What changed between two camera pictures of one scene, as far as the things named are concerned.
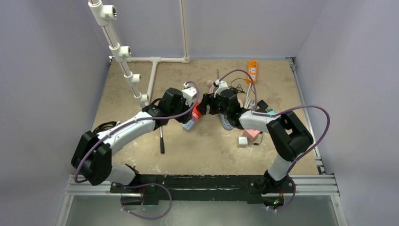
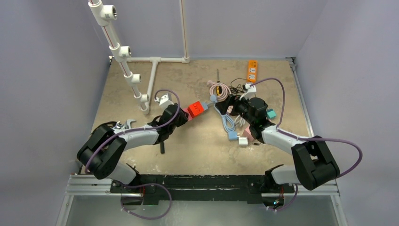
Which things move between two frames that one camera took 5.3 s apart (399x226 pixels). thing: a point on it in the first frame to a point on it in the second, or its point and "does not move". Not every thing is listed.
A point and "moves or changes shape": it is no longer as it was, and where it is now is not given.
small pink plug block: x=195 y=117 moves or changes shape
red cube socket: x=195 y=109 does not move
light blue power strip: x=188 y=125 moves or changes shape
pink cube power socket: x=251 y=134 does not move
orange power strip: x=252 y=66 does not move
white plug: x=243 y=141 does not move
